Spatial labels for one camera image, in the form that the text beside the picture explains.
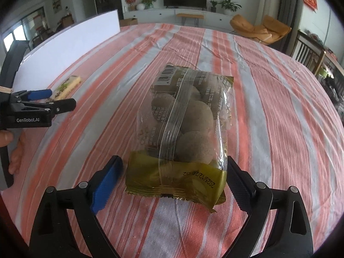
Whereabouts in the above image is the wooden chair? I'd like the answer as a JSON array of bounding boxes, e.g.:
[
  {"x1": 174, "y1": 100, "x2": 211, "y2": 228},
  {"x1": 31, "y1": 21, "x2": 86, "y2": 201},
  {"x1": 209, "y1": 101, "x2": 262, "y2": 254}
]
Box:
[{"x1": 292, "y1": 29, "x2": 326, "y2": 73}]

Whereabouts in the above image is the olive ball snack packet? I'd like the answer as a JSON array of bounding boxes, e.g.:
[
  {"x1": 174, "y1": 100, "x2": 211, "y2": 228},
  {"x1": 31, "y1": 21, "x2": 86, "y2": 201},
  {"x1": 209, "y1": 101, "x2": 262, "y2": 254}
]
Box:
[{"x1": 126, "y1": 63, "x2": 235, "y2": 213}]

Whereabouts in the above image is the large potted plant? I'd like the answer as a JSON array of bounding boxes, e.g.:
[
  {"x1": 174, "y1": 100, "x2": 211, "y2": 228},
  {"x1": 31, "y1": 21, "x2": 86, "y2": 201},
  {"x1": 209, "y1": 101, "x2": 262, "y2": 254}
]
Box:
[{"x1": 218, "y1": 0, "x2": 242, "y2": 15}]

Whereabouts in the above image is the wooden stool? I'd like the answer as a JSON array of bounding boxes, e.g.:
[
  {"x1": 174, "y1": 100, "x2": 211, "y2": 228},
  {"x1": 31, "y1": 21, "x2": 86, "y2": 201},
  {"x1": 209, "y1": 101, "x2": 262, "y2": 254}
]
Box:
[{"x1": 177, "y1": 13, "x2": 205, "y2": 27}]

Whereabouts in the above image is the white cardboard box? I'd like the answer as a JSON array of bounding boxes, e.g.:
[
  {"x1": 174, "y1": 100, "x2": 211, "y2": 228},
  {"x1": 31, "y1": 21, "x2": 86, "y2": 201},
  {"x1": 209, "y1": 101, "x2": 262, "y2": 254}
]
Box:
[{"x1": 11, "y1": 9, "x2": 120, "y2": 92}]

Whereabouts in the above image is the cream long snack packet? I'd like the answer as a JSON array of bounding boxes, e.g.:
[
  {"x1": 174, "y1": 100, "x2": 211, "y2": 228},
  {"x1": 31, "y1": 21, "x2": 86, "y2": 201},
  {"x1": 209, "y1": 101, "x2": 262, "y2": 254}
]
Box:
[{"x1": 48, "y1": 75, "x2": 81, "y2": 103}]

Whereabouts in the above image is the brown cardboard box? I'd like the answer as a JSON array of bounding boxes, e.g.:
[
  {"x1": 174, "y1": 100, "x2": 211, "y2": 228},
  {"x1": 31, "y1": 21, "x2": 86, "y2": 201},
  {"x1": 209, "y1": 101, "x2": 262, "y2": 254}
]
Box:
[{"x1": 120, "y1": 17, "x2": 138, "y2": 27}]

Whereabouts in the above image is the grey curtain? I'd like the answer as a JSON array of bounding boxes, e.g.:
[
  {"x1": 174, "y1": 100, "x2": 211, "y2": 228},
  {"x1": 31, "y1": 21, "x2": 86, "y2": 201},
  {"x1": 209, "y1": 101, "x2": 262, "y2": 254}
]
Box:
[{"x1": 277, "y1": 0, "x2": 305, "y2": 51}]

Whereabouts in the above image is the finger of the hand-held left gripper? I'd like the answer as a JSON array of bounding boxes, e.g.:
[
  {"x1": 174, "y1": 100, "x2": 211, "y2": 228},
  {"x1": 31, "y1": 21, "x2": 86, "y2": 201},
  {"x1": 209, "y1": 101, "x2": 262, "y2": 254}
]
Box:
[
  {"x1": 11, "y1": 88, "x2": 53, "y2": 102},
  {"x1": 19, "y1": 98, "x2": 77, "y2": 117}
]

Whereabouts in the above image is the white television cabinet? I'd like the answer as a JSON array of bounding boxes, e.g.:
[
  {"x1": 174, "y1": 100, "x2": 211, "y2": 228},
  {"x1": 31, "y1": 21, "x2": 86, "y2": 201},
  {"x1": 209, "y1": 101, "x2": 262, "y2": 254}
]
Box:
[{"x1": 122, "y1": 7, "x2": 237, "y2": 31}]

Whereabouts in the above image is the covered standing air conditioner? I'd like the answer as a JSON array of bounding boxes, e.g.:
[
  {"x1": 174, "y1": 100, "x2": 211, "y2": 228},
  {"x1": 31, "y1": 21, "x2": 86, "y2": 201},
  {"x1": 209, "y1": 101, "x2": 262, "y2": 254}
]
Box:
[{"x1": 255, "y1": 0, "x2": 283, "y2": 26}]

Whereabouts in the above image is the pink striped bedspread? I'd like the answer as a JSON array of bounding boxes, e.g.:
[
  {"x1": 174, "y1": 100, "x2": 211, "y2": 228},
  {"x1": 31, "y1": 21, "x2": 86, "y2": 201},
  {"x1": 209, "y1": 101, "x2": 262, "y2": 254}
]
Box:
[{"x1": 0, "y1": 23, "x2": 344, "y2": 258}]

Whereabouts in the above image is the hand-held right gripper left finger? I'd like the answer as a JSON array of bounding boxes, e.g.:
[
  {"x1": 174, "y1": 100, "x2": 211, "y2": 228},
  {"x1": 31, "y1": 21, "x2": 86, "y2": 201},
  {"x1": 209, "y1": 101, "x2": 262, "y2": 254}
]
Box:
[{"x1": 29, "y1": 155, "x2": 124, "y2": 258}]

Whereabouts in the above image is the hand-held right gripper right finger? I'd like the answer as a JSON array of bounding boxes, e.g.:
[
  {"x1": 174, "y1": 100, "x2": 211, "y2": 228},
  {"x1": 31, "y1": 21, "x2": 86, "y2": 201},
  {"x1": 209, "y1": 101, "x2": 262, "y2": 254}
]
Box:
[{"x1": 223, "y1": 155, "x2": 314, "y2": 258}]

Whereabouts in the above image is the orange lounge chair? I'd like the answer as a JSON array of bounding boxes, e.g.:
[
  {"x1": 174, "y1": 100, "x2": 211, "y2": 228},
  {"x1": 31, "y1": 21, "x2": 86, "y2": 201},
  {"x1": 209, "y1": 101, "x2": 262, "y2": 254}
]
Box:
[{"x1": 230, "y1": 14, "x2": 292, "y2": 46}]

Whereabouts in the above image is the cluttered wooden sideboard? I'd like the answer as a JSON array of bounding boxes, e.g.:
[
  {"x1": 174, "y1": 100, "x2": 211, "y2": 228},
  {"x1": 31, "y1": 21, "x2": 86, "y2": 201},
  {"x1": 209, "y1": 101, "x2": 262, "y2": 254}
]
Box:
[{"x1": 317, "y1": 46, "x2": 344, "y2": 105}]

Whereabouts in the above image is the person's left hand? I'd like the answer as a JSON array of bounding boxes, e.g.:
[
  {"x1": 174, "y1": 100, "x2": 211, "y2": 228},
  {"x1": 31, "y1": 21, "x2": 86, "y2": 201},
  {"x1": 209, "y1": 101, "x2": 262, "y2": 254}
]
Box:
[{"x1": 0, "y1": 130, "x2": 26, "y2": 176}]

